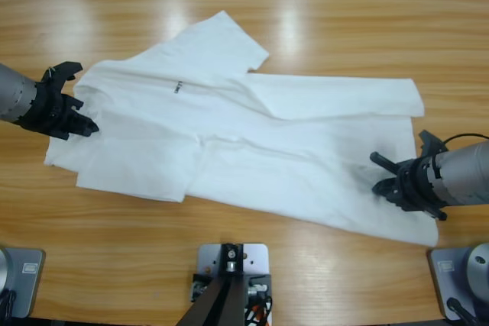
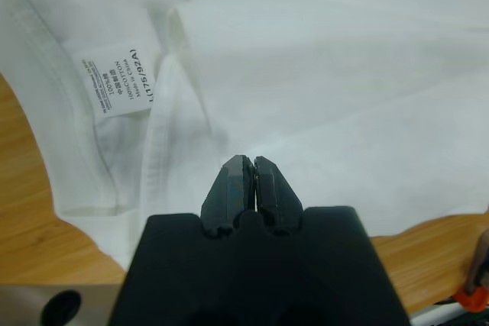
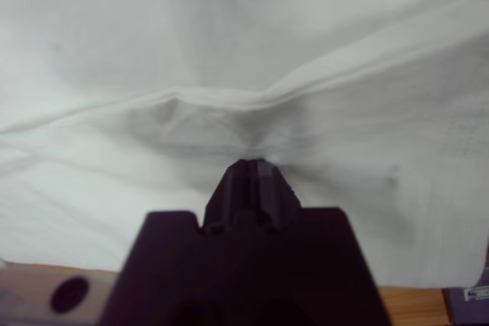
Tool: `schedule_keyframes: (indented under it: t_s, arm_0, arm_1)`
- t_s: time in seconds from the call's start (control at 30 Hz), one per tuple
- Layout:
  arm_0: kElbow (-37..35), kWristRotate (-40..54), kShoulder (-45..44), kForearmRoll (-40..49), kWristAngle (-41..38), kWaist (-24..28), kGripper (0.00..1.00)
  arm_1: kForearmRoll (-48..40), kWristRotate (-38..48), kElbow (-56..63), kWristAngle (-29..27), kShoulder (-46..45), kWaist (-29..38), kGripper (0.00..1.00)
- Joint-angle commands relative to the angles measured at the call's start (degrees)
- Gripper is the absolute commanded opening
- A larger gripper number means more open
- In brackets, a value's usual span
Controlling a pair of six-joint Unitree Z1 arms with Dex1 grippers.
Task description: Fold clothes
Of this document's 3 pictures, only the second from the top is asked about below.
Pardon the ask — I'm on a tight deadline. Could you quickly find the white mounting block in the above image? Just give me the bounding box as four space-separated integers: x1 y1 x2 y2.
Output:
410 301 471 326

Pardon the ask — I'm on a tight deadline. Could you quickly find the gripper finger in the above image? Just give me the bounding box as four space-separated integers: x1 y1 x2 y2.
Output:
254 155 306 235
200 153 256 236

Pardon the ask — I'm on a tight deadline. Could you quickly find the white t-shirt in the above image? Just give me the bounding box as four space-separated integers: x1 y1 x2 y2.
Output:
0 0 489 277

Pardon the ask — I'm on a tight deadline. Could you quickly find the grey metal bracket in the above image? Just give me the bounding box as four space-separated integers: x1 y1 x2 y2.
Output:
0 283 125 326

